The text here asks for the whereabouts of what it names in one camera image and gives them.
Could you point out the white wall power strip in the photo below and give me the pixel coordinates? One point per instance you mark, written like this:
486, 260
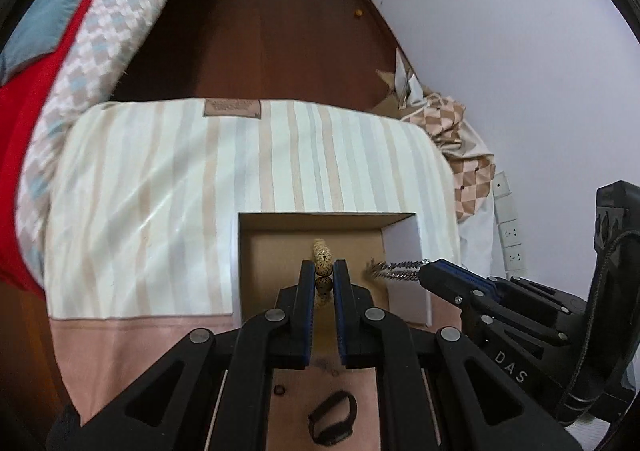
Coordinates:
508, 228

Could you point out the red blanket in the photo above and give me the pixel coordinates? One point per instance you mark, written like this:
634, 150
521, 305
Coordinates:
22, 99

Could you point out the white cardboard box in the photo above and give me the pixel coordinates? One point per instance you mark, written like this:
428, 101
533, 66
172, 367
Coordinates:
268, 250

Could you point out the checkered bed sheet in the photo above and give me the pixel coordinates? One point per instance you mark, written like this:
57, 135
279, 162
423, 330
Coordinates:
109, 35

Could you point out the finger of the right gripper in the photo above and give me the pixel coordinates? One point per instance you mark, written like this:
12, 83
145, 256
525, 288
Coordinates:
455, 284

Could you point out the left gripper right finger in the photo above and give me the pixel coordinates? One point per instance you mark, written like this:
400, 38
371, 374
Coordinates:
436, 391

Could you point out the torn cardboard scraps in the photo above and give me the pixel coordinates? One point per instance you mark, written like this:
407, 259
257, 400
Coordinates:
405, 93

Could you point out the black fitness band watch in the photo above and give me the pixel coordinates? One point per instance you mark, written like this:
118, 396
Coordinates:
332, 420

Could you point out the brown checkered cloth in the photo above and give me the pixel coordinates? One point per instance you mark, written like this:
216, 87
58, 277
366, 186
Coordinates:
471, 162

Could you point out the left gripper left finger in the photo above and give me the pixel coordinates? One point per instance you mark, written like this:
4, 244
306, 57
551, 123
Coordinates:
209, 392

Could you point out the pink striped table blanket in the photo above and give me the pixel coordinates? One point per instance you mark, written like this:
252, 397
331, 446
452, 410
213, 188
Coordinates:
140, 236

